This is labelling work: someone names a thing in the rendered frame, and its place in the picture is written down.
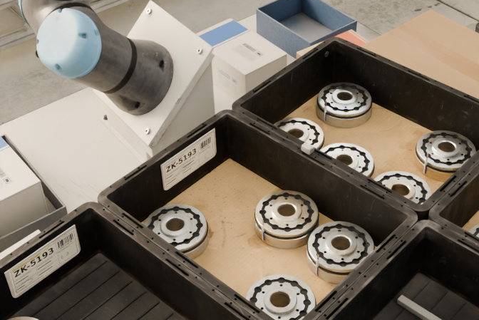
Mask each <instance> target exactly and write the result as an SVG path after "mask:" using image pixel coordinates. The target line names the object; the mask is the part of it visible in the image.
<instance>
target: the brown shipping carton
mask: <svg viewBox="0 0 479 320"><path fill-rule="evenodd" d="M361 47H363V48H365V49H367V50H370V51H372V52H374V53H377V54H378V55H380V56H383V57H385V58H388V59H390V60H392V61H395V62H397V63H399V64H401V65H403V66H405V67H408V68H410V69H412V70H415V71H417V72H419V73H422V74H423V75H425V76H428V77H430V78H433V79H435V80H437V81H440V82H441V83H444V84H446V85H448V86H450V87H453V88H455V89H457V90H460V91H462V92H464V93H467V94H468V95H470V96H473V97H475V98H478V99H479V33H477V32H475V31H473V30H471V29H469V28H467V27H465V26H463V25H461V24H459V23H457V22H455V21H453V20H451V19H449V18H447V17H445V16H443V15H441V14H439V13H437V12H435V11H433V10H429V11H427V12H425V13H423V14H421V15H419V16H417V17H416V18H414V19H411V20H410V21H407V22H406V23H404V24H401V25H400V26H398V27H396V28H394V29H392V30H390V31H388V32H386V33H385V34H383V35H381V36H379V37H377V38H375V39H373V40H371V41H369V42H368V43H365V44H364V45H362V46H361Z"/></svg>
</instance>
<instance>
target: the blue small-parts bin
mask: <svg viewBox="0 0 479 320"><path fill-rule="evenodd" d="M256 21H257V33H258V34H259V35H260V36H262V37H263V38H265V39H267V40H268V41H269V42H271V43H273V44H274V45H275V46H277V47H278V48H280V49H282V50H283V51H284V52H286V53H288V54H289V55H290V56H292V57H293V58H295V59H297V52H298V51H301V50H303V49H306V48H308V47H310V46H313V45H315V44H317V43H320V42H322V41H325V40H326V39H328V38H330V37H335V36H337V35H339V34H341V33H344V32H346V31H349V30H353V31H355V32H356V27H357V20H356V19H354V18H352V17H350V16H349V15H347V14H345V13H344V12H342V11H340V10H338V9H337V8H335V7H333V6H332V5H330V4H328V3H326V2H325V1H322V0H275V1H272V2H270V3H268V4H265V5H263V6H261V7H258V8H256Z"/></svg>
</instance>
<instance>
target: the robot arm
mask: <svg viewBox="0 0 479 320"><path fill-rule="evenodd" d="M19 7H20V10H21V13H22V16H23V18H24V20H25V21H26V23H27V24H28V25H29V26H30V27H31V28H32V30H33V31H34V33H35V34H36V36H37V39H36V40H37V41H39V43H38V44H37V45H36V49H37V53H38V56H39V58H40V60H41V62H42V63H43V64H44V65H45V66H46V67H47V68H49V69H50V70H52V71H53V72H54V73H56V74H58V75H60V76H63V77H65V78H70V79H71V80H74V81H76V82H79V83H82V84H83V85H85V86H88V87H90V88H93V89H95V90H97V91H100V92H102V93H104V94H105V95H106V96H107V97H108V98H109V99H110V100H111V101H112V102H113V103H114V104H115V105H116V106H117V107H118V108H119V109H121V110H122V111H124V112H126V113H129V114H131V115H144V114H146V113H149V112H150V111H152V110H153V109H154V108H156V107H157V106H158V105H159V104H160V103H161V102H162V100H163V99H164V97H165V96H166V94H167V93H168V91H169V88H170V85H171V83H172V77H173V61H172V56H171V55H170V52H169V51H168V50H167V49H166V48H165V47H164V46H162V45H160V44H159V43H156V42H154V41H150V40H142V39H134V38H128V37H126V36H124V35H122V34H120V33H118V32H117V31H114V30H113V29H110V28H109V27H107V26H106V25H105V24H104V23H103V22H102V21H101V19H100V18H99V17H98V15H97V14H96V13H95V11H94V10H92V8H91V7H90V6H89V3H88V0H19Z"/></svg>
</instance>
